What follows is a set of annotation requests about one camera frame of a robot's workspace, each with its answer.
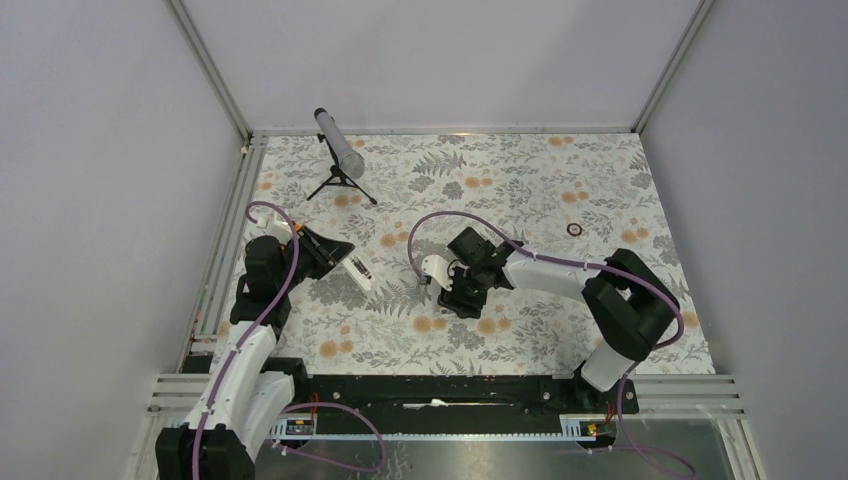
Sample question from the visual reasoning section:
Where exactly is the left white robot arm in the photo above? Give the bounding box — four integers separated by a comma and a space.
155, 226, 355, 479

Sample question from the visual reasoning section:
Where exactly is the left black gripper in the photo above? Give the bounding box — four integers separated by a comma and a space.
276, 225, 353, 292

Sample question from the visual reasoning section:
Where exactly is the grey microphone on tripod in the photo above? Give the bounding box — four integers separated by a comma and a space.
307, 107, 378, 205

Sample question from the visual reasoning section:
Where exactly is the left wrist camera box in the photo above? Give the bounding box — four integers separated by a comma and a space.
264, 216, 297, 247

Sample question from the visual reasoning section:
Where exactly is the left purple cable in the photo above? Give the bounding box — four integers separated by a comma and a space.
190, 201, 302, 480

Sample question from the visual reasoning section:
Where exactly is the white AC remote control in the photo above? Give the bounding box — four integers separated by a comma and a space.
341, 254, 374, 292

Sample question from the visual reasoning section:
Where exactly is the floral patterned table mat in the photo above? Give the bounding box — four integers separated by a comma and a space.
253, 134, 714, 375

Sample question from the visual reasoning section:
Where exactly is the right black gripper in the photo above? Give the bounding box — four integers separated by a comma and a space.
438, 263, 488, 321

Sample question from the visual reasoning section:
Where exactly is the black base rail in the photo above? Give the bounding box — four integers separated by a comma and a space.
294, 375, 609, 436

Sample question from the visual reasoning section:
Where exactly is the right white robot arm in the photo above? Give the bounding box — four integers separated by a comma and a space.
420, 227, 679, 412

